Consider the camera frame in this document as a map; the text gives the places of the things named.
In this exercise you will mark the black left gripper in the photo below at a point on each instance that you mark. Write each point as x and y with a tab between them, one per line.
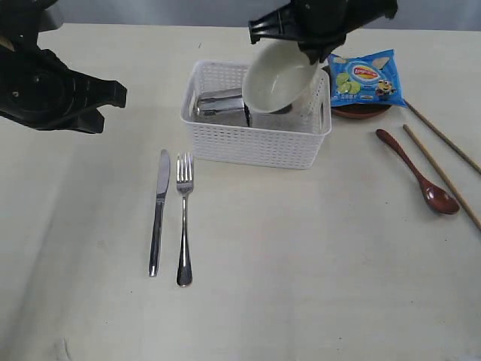
322	24

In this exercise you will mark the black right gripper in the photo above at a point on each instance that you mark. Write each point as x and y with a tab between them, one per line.
39	91

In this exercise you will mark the speckled white ceramic bowl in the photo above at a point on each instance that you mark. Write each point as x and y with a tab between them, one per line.
278	76

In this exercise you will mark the blue Lay's chips bag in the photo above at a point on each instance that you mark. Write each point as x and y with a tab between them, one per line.
367	80

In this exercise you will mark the brown round plate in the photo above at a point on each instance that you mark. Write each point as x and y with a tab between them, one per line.
354	111

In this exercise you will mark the white perforated plastic basket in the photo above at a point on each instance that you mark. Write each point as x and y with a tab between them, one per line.
289	140

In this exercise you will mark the silver table knife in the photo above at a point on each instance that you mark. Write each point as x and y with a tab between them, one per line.
161	191

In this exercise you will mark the silver metal fork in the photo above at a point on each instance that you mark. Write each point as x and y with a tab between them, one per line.
184	187

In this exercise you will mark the wooden chopstick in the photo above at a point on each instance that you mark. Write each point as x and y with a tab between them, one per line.
443	176
445	139

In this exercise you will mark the brown wooden spoon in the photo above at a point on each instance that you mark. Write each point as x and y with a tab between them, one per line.
435	197

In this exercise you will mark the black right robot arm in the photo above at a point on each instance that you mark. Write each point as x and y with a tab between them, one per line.
21	23

